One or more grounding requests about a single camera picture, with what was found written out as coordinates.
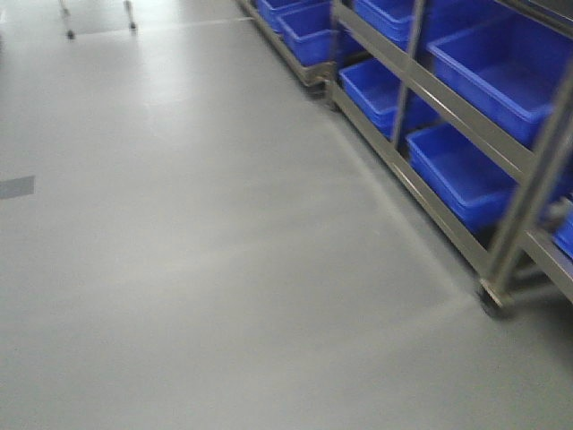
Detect steel flow rack shelf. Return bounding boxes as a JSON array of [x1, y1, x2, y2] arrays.
[[241, 1, 572, 318]]

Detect blue plastic bin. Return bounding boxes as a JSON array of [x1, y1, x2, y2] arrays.
[[428, 15, 572, 148], [406, 124, 517, 233], [339, 57, 439, 140], [278, 1, 363, 67]]

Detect blue plastic bin far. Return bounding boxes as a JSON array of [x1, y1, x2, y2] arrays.
[[278, 1, 363, 67]]

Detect blue plastic bin lower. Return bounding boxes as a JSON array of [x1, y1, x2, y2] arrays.
[[406, 124, 517, 233]]

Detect blue plastic bin upper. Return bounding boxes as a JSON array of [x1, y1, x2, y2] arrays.
[[428, 15, 572, 148]]

